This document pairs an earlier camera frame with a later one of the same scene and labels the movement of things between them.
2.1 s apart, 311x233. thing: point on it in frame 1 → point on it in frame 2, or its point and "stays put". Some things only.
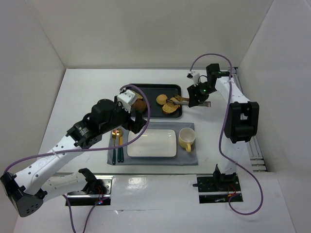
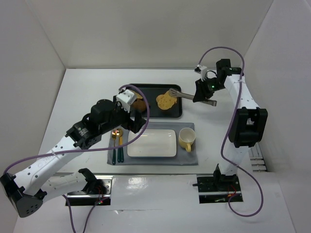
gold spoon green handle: (120, 153) stays put
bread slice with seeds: (167, 108) → (165, 101)
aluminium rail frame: (257, 163) stays put
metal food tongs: (180, 100) → (173, 92)
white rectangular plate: (154, 142) stays put
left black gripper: (135, 119) stays put
